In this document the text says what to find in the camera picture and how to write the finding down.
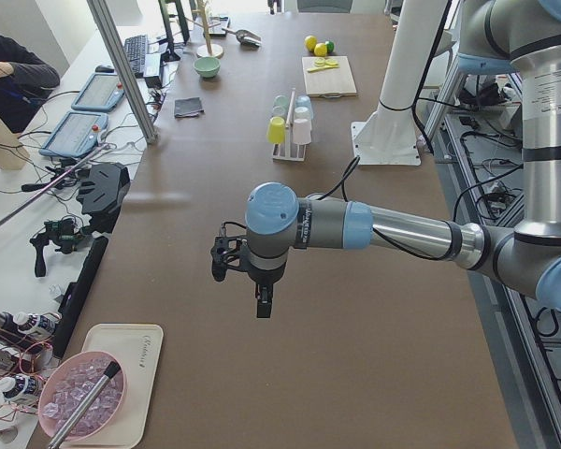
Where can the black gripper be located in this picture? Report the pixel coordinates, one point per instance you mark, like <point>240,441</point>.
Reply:
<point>264,277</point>

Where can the green cup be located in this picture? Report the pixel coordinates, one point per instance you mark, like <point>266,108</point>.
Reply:
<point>279,111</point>

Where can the pink cup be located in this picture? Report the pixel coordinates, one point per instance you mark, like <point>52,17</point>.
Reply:
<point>301,131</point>

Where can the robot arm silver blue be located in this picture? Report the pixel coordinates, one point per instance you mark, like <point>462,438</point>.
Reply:
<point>496,37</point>

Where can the yellow cup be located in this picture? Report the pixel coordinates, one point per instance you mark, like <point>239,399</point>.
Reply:
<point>275,132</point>

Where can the white cup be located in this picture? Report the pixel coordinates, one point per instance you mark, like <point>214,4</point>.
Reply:
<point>302,113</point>

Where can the grey cup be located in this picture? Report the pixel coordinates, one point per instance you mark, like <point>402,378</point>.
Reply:
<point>281,101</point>

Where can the light blue cup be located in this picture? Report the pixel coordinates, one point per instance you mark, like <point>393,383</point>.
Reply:
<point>303,101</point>

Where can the beige tray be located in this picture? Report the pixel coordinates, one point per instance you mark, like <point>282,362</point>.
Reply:
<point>136,347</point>

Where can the grey folded cloth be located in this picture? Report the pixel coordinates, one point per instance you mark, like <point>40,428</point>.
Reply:
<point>187,107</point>

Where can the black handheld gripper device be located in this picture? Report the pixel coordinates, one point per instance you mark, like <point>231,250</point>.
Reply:
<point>64,234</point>

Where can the pink bowl with ice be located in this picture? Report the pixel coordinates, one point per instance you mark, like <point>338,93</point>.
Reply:
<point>69,385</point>

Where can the green bowl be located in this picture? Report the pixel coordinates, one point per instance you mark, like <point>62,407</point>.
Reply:
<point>207,67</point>

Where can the wooden cutting board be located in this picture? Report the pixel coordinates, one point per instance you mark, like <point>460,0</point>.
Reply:
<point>329,83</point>

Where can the teach pendant tablet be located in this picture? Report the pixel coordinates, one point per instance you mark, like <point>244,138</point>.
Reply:
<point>75,135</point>
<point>101,93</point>

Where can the yellow plastic knife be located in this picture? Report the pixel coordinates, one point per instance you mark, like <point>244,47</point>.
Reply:
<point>320,68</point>

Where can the wooden mug tree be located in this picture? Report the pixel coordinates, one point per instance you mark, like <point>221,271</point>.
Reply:
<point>208,49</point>

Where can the metal scoop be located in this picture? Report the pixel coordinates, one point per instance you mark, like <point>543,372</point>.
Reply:
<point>245,37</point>

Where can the yellow lemon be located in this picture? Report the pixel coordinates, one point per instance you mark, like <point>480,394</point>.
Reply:
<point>310,42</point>
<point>320,50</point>

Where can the green lime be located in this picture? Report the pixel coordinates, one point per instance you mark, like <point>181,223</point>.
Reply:
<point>330,46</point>

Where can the black keyboard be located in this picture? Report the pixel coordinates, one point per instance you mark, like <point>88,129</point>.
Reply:
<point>136,48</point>

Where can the person in dark sweater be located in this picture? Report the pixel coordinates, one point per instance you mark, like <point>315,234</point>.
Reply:
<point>26,82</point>

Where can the white wire cup holder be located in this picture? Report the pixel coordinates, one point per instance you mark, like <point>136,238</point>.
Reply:
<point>288,151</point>

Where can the aluminium frame post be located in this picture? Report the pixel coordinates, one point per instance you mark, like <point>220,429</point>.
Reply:
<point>110,36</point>

